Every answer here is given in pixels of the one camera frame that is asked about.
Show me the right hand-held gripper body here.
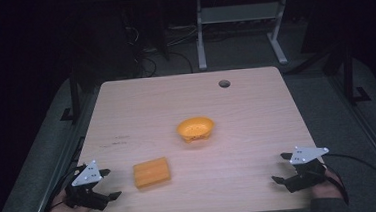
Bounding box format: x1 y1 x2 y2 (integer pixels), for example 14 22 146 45
282 143 333 194

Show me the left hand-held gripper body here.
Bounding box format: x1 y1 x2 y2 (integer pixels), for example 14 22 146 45
62 159 111 212

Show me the orange soap bar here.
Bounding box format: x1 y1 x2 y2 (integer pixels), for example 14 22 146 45
132 155 173 190

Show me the yellow soap dish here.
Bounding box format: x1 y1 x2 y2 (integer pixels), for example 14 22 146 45
175 114 218 145

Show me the person's right hand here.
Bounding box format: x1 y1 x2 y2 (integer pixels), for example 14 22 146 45
308 167 345 202

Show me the black metal stand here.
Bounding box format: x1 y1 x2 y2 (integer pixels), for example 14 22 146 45
56 64 86 127
338 37 373 107

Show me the aluminium floor rail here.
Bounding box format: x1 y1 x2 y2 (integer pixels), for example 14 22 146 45
325 71 376 199
16 91 109 212

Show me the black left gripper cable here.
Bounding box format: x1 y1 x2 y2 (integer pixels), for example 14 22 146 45
38 165 84 212

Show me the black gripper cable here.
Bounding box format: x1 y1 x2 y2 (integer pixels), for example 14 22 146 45
38 165 84 212
323 150 376 208

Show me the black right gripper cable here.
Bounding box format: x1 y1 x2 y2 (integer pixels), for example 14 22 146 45
323 150 376 208

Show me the grey table cable grommet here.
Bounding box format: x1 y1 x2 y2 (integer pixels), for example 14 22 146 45
217 79 232 90

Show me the bundle of floor cables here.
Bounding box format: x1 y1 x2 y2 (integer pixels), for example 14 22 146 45
124 19 205 80

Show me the white metal desk frame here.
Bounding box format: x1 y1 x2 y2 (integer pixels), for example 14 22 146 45
193 0 295 73

